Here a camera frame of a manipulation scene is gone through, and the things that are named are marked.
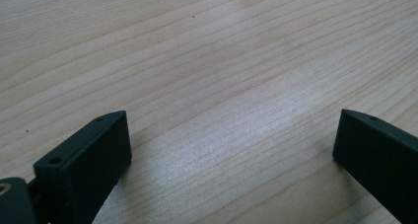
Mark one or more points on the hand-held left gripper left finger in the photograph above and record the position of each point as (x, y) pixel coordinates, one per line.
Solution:
(85, 164)

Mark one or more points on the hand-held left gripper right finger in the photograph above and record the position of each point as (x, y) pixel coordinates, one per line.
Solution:
(378, 155)

